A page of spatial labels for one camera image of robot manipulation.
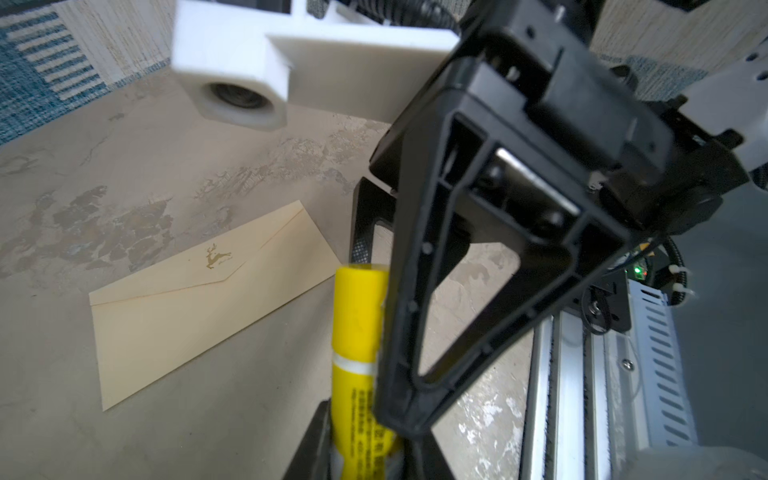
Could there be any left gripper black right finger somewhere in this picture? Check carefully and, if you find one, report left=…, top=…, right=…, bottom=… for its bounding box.
left=403, top=433, right=455, bottom=480

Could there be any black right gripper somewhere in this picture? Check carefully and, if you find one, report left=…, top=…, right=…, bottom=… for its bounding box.
left=371, top=1, right=749, bottom=437

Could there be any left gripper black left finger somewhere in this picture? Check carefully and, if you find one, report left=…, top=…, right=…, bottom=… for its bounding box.
left=283, top=400, right=331, bottom=480

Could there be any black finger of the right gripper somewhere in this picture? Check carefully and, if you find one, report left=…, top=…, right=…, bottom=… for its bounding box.
left=349, top=177, right=396, bottom=264

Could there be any yellow glue stick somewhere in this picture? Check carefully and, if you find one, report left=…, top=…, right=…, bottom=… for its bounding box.
left=330, top=264, right=403, bottom=479

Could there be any manila paper envelope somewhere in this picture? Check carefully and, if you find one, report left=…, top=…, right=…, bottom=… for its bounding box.
left=89, top=201, right=340, bottom=410

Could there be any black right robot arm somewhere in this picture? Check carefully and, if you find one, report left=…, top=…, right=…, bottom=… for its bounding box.
left=351, top=1, right=767, bottom=438

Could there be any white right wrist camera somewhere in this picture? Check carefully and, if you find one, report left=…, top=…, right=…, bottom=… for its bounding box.
left=170, top=1, right=459, bottom=131

